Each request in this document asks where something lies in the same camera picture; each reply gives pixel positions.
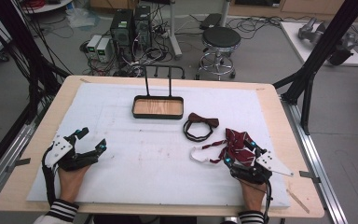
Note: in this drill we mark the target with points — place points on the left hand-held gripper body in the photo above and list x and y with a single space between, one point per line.
57 152

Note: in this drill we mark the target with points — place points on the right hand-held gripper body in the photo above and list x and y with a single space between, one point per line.
270 163

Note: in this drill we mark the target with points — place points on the striped red bow tie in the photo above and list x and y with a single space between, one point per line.
237 144

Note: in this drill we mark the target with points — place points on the dark red bow tie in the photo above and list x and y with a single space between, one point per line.
203 119

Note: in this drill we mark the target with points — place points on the person's left hand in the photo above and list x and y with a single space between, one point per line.
70 183

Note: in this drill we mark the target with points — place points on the person's right hand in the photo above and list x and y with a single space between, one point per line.
253 196

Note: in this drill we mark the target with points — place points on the grey metal clamp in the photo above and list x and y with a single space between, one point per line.
18 164
309 176

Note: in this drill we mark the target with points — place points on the white foam mat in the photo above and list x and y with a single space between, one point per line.
143 149

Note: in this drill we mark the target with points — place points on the thin wooden stick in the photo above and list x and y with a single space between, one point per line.
298 201

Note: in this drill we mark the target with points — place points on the person's right striped sleeve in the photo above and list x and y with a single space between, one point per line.
251 217

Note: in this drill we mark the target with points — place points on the person's striped sleeve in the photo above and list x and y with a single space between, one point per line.
60 211
251 217

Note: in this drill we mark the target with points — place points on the person's left striped sleeve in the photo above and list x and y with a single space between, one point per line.
60 211

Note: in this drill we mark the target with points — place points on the white power supply box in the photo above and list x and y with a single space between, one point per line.
103 49
93 43

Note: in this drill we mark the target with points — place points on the black computer tower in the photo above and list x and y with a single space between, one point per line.
121 32
143 26

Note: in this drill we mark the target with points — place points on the black round stool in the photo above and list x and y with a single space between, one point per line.
221 37

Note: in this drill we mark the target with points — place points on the white floor board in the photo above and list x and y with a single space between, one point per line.
295 40

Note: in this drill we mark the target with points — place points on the clear plastic bag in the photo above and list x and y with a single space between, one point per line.
82 17

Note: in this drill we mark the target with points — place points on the grey robot part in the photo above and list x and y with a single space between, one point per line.
309 31

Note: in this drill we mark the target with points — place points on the black flat pedal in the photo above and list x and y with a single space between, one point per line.
210 21

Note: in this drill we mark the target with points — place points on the round white table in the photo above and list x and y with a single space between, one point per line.
48 6

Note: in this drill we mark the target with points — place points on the white table leg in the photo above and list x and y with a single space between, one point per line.
174 34
225 12

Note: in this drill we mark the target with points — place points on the aluminium table rail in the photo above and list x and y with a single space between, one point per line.
317 161
9 149

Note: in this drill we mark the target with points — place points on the black frame stand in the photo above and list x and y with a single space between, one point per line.
320 53
21 53

